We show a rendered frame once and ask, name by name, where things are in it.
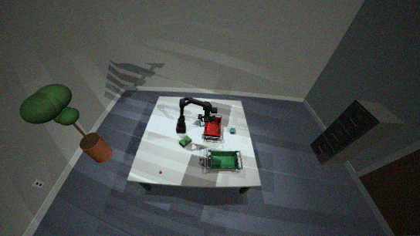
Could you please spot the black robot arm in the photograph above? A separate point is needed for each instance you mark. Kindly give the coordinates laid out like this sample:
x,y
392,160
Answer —
x,y
207,107

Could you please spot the small green block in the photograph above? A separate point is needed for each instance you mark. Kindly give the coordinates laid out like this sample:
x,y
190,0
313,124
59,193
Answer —
x,y
185,141

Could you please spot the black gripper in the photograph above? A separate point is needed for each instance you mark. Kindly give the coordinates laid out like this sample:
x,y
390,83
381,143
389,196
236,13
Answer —
x,y
200,116

